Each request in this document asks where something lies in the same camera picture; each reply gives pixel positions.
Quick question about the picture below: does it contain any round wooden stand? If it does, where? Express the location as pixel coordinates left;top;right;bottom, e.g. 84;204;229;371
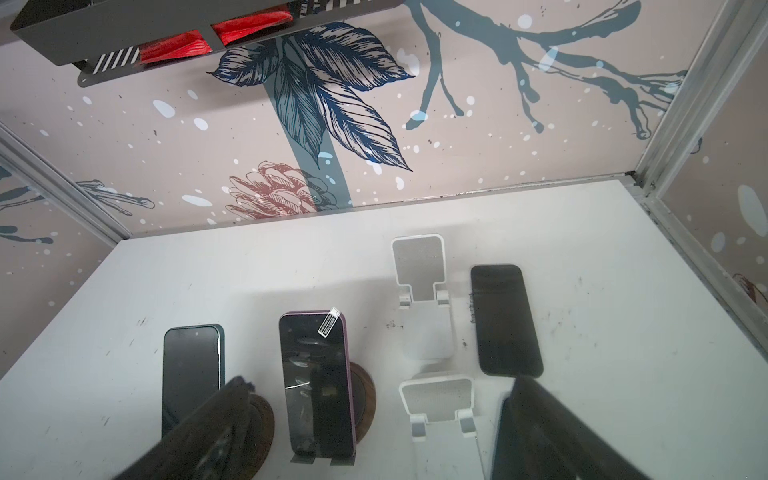
290;361;378;467
237;393;275;480

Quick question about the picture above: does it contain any white phone stand rear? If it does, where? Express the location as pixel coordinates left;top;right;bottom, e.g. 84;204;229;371
391;234;454;362

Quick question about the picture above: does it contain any black phone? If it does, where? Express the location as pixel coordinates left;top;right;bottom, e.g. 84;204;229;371
470;264;544;378

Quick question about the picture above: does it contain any aluminium frame corner post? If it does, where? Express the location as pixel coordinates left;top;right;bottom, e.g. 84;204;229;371
1;124;132;247
635;1;767;197

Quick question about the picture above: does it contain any green-edged phone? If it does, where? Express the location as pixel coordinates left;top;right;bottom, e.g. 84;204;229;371
161;324;225;437

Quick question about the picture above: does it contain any purple phone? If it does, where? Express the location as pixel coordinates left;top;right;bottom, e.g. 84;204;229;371
278;307;357;463

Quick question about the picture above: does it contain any round wooden stand right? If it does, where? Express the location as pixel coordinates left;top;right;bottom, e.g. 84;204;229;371
290;361;378;467

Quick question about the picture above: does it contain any round wooden stand left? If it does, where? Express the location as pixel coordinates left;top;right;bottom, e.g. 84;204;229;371
237;393;275;480

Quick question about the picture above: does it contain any white folding phone stand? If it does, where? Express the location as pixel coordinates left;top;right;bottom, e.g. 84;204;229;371
399;374;485;479

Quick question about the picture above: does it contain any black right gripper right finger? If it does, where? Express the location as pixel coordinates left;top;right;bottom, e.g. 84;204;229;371
506;377;647;479

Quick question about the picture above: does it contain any black wire wall basket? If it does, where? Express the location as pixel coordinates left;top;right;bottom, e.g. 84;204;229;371
9;1;398;88

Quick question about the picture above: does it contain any red Chuba cassava chips bag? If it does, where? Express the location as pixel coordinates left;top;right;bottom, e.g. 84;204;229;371
139;5;295;65

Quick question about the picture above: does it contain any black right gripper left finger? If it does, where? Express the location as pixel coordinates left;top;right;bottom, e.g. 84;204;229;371
117;377;255;479

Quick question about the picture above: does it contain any aluminium frame right corner post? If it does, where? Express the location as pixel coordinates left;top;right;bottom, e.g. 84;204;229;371
635;1;767;197

